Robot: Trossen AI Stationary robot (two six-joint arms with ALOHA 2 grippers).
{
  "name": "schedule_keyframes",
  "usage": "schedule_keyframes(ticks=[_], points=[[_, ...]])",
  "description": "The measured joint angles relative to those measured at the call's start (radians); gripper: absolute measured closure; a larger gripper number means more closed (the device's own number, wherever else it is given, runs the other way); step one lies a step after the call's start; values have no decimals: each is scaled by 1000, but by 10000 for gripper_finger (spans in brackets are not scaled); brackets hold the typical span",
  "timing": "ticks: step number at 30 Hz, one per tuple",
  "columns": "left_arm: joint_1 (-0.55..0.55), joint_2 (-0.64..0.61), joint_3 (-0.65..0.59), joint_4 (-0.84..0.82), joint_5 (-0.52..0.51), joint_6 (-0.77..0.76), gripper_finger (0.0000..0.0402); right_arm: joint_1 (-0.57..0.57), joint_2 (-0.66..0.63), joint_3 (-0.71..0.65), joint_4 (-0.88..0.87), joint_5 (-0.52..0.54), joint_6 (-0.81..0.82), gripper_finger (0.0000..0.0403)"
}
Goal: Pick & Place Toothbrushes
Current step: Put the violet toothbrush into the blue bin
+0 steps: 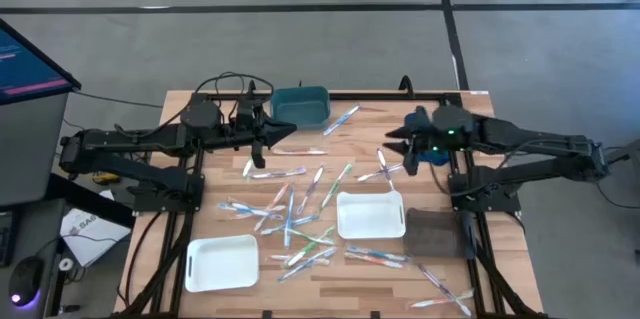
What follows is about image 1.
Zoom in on orange toothbrush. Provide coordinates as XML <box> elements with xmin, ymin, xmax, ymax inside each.
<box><xmin>253</xmin><ymin>183</ymin><xmax>291</xmax><ymax>232</ymax></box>
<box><xmin>272</xmin><ymin>147</ymin><xmax>329</xmax><ymax>157</ymax></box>
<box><xmin>343</xmin><ymin>251</ymin><xmax>406</xmax><ymax>269</ymax></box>
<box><xmin>409</xmin><ymin>288</ymin><xmax>476</xmax><ymax>309</ymax></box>

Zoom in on blue cloth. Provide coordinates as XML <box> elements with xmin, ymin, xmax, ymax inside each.
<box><xmin>403</xmin><ymin>111</ymin><xmax>451</xmax><ymax>167</ymax></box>

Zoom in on black computer mouse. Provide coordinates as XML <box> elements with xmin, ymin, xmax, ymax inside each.
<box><xmin>8</xmin><ymin>255</ymin><xmax>45</xmax><ymax>308</ymax></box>

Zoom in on thin black monitor cable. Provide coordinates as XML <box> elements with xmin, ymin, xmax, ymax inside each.
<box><xmin>73</xmin><ymin>88</ymin><xmax>164</xmax><ymax>109</ymax></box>

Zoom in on computer monitor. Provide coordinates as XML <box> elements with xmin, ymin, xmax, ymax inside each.
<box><xmin>0</xmin><ymin>18</ymin><xmax>82</xmax><ymax>106</ymax></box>

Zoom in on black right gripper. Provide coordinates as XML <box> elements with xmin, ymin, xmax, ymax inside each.
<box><xmin>384</xmin><ymin>126</ymin><xmax>436</xmax><ymax>176</ymax></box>

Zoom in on black hanging cable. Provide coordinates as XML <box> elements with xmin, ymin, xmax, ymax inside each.
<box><xmin>117</xmin><ymin>211</ymin><xmax>165</xmax><ymax>310</ymax></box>

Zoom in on teal plastic bin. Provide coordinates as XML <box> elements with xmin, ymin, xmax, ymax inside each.
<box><xmin>269</xmin><ymin>85</ymin><xmax>332</xmax><ymax>131</ymax></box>

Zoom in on grey monitor stand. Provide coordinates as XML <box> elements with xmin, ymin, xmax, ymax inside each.
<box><xmin>0</xmin><ymin>92</ymin><xmax>70</xmax><ymax>208</ymax></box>

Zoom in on dark translucent plastic bin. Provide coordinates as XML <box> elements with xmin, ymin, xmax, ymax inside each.
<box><xmin>402</xmin><ymin>207</ymin><xmax>477</xmax><ymax>260</ymax></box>

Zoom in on grey stand leg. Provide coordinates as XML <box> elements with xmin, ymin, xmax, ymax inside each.
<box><xmin>594</xmin><ymin>138</ymin><xmax>640</xmax><ymax>170</ymax></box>

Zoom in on white plastic bin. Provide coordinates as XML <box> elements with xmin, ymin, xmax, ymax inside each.
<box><xmin>336</xmin><ymin>189</ymin><xmax>407</xmax><ymax>240</ymax></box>
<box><xmin>184</xmin><ymin>234</ymin><xmax>261</xmax><ymax>294</ymax></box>

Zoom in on white paper sheet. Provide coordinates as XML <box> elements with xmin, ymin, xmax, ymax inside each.
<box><xmin>59</xmin><ymin>207</ymin><xmax>132</xmax><ymax>268</ymax></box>

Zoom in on dark office desk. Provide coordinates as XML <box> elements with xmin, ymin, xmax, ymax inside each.
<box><xmin>0</xmin><ymin>172</ymin><xmax>136</xmax><ymax>319</ymax></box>

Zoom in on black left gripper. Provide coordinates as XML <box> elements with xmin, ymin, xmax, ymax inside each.
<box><xmin>219</xmin><ymin>117</ymin><xmax>299</xmax><ymax>169</ymax></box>

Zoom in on black keyboard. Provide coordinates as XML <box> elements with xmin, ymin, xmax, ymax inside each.
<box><xmin>0</xmin><ymin>210</ymin><xmax>19</xmax><ymax>268</ymax></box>

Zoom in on blue toothbrush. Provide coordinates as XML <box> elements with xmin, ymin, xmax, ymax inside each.
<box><xmin>283</xmin><ymin>187</ymin><xmax>296</xmax><ymax>249</ymax></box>
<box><xmin>277</xmin><ymin>246</ymin><xmax>338</xmax><ymax>283</ymax></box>
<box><xmin>229</xmin><ymin>211</ymin><xmax>285</xmax><ymax>222</ymax></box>
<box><xmin>217</xmin><ymin>201</ymin><xmax>287</xmax><ymax>212</ymax></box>
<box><xmin>345</xmin><ymin>245</ymin><xmax>411</xmax><ymax>263</ymax></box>
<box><xmin>322</xmin><ymin>103</ymin><xmax>362</xmax><ymax>137</ymax></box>
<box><xmin>259</xmin><ymin>214</ymin><xmax>321</xmax><ymax>236</ymax></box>

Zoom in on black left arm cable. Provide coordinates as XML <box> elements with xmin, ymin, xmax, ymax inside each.
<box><xmin>169</xmin><ymin>71</ymin><xmax>275</xmax><ymax>128</ymax></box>

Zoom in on white toothbrush upper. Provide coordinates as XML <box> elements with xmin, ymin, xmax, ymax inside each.
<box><xmin>376</xmin><ymin>147</ymin><xmax>396</xmax><ymax>192</ymax></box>

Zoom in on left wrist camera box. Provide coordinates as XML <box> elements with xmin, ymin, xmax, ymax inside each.
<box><xmin>235</xmin><ymin>81</ymin><xmax>267</xmax><ymax>129</ymax></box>

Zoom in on yellow tool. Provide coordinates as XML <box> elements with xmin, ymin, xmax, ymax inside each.
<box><xmin>92</xmin><ymin>171</ymin><xmax>124</xmax><ymax>186</ymax></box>

